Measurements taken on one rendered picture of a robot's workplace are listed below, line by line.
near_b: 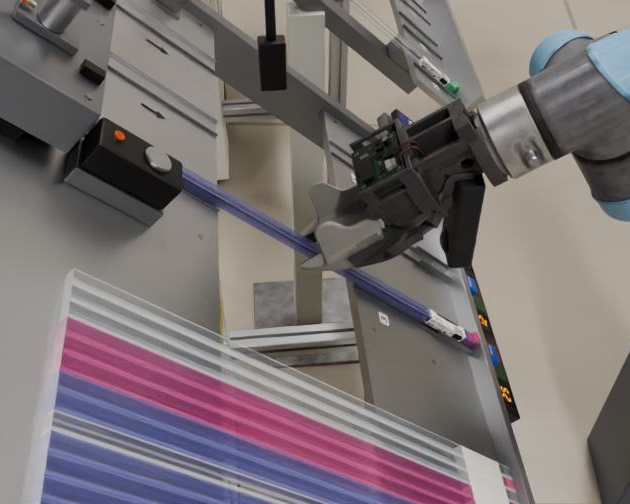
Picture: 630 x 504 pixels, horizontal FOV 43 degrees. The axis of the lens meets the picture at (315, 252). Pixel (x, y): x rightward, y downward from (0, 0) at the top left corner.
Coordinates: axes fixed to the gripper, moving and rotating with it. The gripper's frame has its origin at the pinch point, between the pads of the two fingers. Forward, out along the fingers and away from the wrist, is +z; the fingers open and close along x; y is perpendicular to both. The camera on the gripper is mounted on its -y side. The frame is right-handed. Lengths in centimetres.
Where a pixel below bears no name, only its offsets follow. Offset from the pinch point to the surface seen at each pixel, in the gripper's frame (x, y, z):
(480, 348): 1.5, -24.3, -7.4
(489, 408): 9.0, -24.5, -6.4
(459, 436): 14.1, -18.8, -4.0
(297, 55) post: -59, -14, 6
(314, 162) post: -59, -36, 15
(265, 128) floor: -136, -75, 49
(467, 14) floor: -194, -115, -15
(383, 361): 9.1, -8.9, -1.4
